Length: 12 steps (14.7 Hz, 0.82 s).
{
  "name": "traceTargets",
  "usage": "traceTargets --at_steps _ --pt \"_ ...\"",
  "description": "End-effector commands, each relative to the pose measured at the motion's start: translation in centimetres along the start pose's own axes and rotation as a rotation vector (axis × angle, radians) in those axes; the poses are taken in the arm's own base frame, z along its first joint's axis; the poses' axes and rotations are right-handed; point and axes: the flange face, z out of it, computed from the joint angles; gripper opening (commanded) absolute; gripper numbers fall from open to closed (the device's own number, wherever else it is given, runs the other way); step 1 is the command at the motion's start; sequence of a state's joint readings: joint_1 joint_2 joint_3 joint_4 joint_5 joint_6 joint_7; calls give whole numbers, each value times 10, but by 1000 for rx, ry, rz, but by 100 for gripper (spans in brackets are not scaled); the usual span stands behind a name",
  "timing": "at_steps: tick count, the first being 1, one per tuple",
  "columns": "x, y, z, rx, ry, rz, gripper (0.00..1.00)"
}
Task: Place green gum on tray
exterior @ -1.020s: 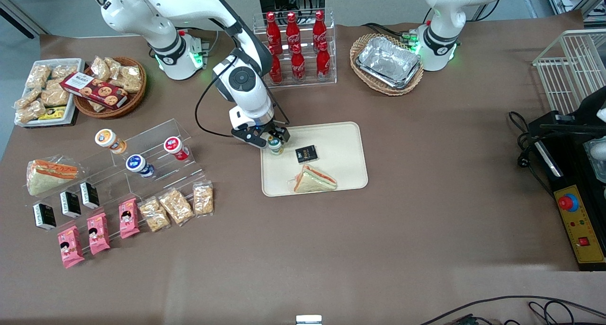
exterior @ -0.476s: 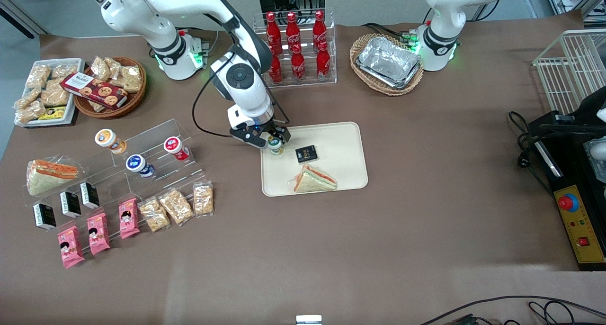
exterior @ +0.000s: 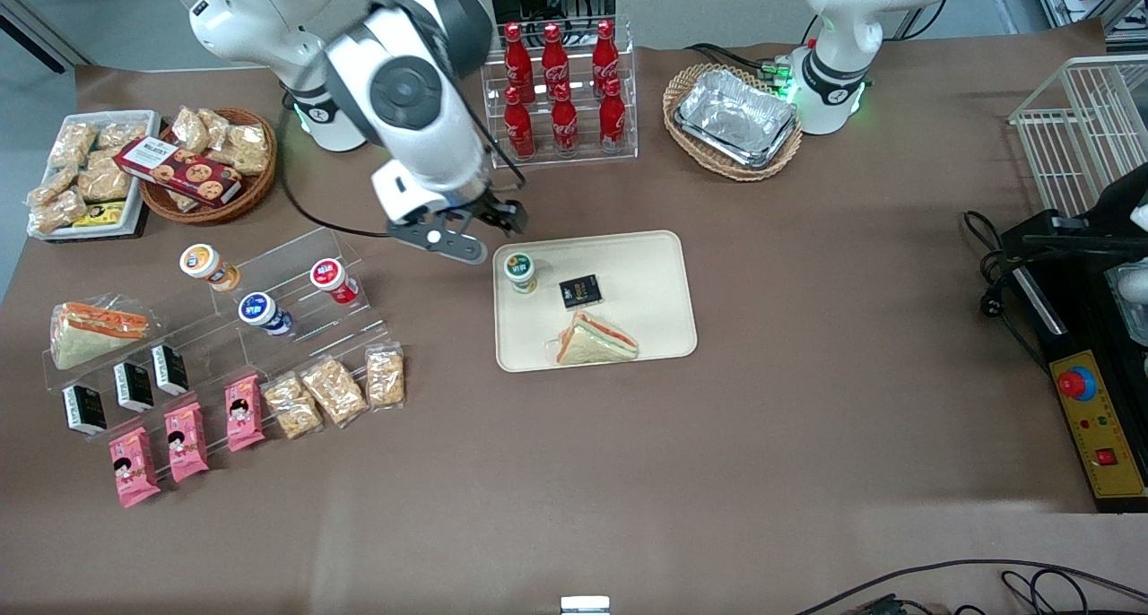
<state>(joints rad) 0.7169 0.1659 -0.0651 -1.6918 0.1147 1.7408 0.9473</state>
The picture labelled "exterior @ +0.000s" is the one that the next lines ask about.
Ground light wicker basket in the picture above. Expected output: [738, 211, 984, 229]
[662, 63, 804, 183]

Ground white wire basket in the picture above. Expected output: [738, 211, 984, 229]
[1008, 55, 1148, 217]

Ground yellow snack pack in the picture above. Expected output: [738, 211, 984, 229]
[72, 201, 128, 229]

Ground small black snack packet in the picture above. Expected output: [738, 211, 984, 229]
[559, 274, 604, 311]

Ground long black floor cable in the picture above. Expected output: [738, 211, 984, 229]
[794, 559, 1148, 615]

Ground orange cap gum bottle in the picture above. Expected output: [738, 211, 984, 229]
[179, 243, 241, 293]

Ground red cookie box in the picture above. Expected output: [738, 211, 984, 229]
[114, 136, 243, 208]

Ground white rectangular bin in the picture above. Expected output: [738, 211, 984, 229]
[27, 110, 162, 242]

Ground red cap gum bottle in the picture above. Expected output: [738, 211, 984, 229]
[309, 256, 361, 305]

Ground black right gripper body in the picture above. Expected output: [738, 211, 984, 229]
[417, 187, 503, 232]

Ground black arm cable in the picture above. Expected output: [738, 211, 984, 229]
[278, 104, 396, 239]

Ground green cap gum bottle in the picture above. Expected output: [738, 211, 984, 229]
[502, 250, 540, 295]

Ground clear acrylic step shelf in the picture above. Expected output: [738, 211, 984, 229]
[40, 225, 404, 472]

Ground brown wicker basket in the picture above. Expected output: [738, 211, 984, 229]
[139, 107, 279, 226]

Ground stacked aluminium foil trays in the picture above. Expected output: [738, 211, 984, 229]
[674, 68, 799, 169]

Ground clear acrylic bottle rack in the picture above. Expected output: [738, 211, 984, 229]
[478, 14, 639, 169]

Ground wrapped triangle sandwich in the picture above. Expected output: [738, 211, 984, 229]
[49, 294, 153, 371]
[547, 310, 640, 368]

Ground black power cable with plug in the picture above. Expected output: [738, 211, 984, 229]
[961, 210, 1050, 365]

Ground black yellow control box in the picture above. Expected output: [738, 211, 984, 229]
[1000, 210, 1148, 515]

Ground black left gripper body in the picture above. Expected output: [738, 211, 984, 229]
[1085, 162, 1148, 238]

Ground red cola bottle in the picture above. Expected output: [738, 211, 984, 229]
[541, 23, 572, 105]
[503, 22, 536, 105]
[503, 86, 537, 161]
[591, 19, 621, 96]
[598, 77, 628, 154]
[549, 84, 581, 157]

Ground pink snack packet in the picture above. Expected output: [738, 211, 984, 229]
[109, 427, 162, 508]
[224, 374, 266, 453]
[164, 403, 210, 483]

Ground beige plastic tray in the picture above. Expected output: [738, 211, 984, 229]
[492, 230, 699, 374]

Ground blue cap gum bottle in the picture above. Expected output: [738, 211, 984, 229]
[238, 291, 294, 337]

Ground small black white box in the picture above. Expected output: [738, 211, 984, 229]
[113, 361, 155, 413]
[61, 384, 108, 437]
[151, 343, 190, 396]

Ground red emergency stop button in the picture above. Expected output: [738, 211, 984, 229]
[1057, 364, 1098, 403]

